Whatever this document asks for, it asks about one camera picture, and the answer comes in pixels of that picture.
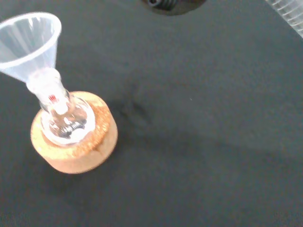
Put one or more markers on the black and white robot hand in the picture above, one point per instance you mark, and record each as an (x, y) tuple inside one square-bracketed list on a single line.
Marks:
[(172, 6)]

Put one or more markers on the black cloth bench cover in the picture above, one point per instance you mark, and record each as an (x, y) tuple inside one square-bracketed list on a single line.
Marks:
[(189, 142)]

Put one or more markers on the clear plastic funnel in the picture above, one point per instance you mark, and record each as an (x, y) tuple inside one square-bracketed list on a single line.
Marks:
[(28, 47)]

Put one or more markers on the round-bottom glass flask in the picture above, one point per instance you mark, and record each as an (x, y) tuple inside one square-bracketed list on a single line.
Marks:
[(71, 128)]

